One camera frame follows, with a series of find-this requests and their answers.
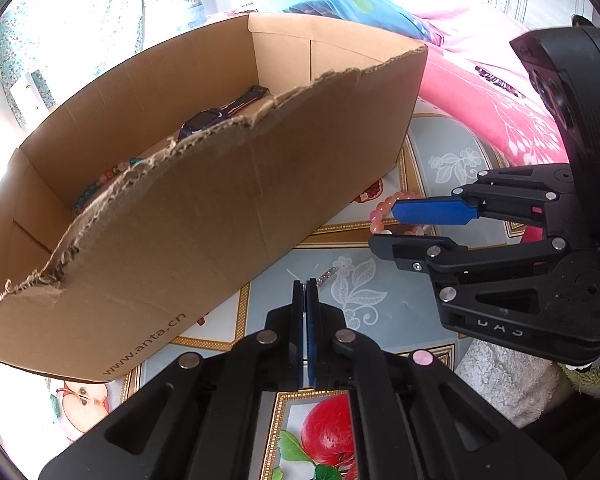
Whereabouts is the pink orange bead bracelet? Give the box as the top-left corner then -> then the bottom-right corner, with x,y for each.
369,191 -> 426,237

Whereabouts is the colourful glass bead bracelet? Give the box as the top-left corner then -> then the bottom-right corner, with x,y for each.
71,157 -> 146,213

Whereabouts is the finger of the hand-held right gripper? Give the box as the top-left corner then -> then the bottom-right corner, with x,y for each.
392,162 -> 576,227
369,234 -> 568,273

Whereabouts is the pink strap smartwatch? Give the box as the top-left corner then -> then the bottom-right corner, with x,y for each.
177,85 -> 271,142

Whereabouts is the white fluffy towel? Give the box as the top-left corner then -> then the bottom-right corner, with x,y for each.
454,337 -> 563,428

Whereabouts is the pink blanket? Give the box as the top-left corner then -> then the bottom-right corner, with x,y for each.
210,0 -> 573,166

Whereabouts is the green fluffy cloth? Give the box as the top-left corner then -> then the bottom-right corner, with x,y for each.
560,345 -> 600,401

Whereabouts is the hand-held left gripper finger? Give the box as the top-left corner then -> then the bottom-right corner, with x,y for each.
305,279 -> 566,480
39,280 -> 307,480

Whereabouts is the teal floral curtain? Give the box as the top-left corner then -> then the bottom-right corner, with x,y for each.
0,0 -> 161,116

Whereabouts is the blue printed quilt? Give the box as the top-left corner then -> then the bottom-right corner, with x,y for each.
255,0 -> 441,46

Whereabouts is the white board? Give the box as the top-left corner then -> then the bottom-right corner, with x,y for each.
7,70 -> 56,128

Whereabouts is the blue water jug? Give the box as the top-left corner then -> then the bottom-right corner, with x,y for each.
175,0 -> 206,31

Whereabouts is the brown cardboard box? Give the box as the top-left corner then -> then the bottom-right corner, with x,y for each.
0,12 -> 428,381

